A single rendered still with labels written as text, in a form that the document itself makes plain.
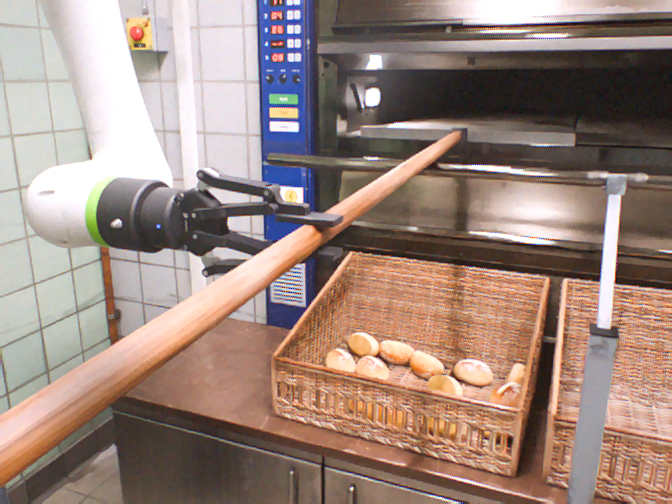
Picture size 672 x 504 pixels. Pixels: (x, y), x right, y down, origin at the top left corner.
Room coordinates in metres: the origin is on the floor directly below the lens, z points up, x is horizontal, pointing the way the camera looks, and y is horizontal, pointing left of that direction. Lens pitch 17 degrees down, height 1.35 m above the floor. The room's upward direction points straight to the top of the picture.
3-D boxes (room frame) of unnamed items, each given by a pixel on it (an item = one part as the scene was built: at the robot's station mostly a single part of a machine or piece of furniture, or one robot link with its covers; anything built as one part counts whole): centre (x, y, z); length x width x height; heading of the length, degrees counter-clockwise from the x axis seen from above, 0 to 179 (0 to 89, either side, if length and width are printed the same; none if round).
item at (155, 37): (1.88, 0.55, 1.46); 0.10 x 0.07 x 0.10; 67
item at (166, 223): (0.69, 0.17, 1.18); 0.09 x 0.07 x 0.08; 68
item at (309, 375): (1.32, -0.21, 0.72); 0.56 x 0.49 x 0.28; 66
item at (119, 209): (0.73, 0.24, 1.18); 0.12 x 0.06 x 0.09; 158
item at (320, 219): (0.64, 0.02, 1.19); 0.07 x 0.03 x 0.01; 68
